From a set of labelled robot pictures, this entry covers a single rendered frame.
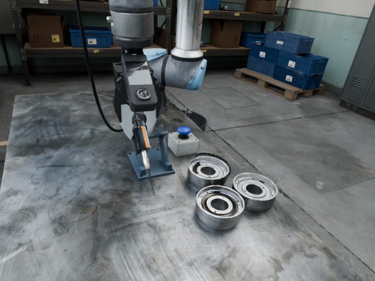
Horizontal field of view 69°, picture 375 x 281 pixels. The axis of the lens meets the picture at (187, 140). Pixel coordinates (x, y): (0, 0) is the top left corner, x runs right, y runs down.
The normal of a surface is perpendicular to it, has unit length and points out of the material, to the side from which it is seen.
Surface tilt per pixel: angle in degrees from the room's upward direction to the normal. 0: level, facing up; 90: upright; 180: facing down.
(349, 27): 90
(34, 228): 0
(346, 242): 0
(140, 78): 33
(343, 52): 90
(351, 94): 90
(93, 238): 0
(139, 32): 93
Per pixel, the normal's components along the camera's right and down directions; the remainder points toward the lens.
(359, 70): -0.90, 0.14
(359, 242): 0.09, -0.87
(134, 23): 0.28, 0.52
